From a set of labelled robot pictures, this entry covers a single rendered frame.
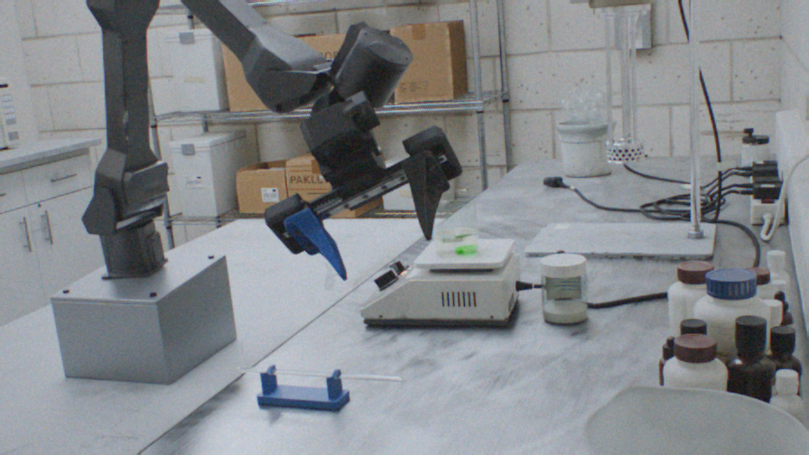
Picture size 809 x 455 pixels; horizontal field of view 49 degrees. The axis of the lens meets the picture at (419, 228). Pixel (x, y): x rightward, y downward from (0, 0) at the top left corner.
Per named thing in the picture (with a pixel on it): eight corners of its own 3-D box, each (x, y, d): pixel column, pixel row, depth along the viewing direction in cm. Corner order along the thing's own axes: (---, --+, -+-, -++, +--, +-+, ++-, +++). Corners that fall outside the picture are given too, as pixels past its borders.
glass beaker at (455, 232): (443, 248, 124) (438, 189, 122) (487, 250, 121) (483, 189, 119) (424, 263, 118) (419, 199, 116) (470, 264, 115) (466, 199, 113)
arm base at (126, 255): (99, 279, 112) (89, 234, 111) (124, 261, 119) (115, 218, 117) (151, 277, 111) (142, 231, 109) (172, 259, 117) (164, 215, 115)
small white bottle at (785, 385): (800, 443, 80) (802, 366, 78) (805, 459, 77) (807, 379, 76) (767, 441, 81) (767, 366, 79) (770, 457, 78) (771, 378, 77)
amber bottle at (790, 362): (778, 427, 83) (779, 338, 81) (753, 413, 87) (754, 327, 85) (810, 420, 84) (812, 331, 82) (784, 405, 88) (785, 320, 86)
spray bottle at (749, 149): (745, 178, 196) (746, 129, 193) (738, 175, 199) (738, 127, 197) (762, 176, 196) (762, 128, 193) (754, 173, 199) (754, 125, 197)
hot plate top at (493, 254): (412, 269, 117) (411, 263, 117) (432, 246, 128) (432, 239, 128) (502, 268, 114) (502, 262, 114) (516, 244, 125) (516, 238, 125)
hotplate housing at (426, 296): (360, 327, 120) (355, 270, 118) (387, 296, 133) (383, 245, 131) (525, 329, 114) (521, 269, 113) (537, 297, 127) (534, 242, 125)
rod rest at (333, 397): (255, 403, 98) (252, 374, 97) (271, 391, 101) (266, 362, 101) (338, 411, 95) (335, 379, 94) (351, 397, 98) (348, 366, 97)
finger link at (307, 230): (310, 254, 87) (280, 220, 82) (342, 238, 87) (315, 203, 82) (324, 310, 82) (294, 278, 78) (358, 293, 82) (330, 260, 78)
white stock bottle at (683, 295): (667, 366, 99) (665, 273, 97) (671, 347, 105) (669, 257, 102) (724, 369, 97) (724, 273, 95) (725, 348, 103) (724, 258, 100)
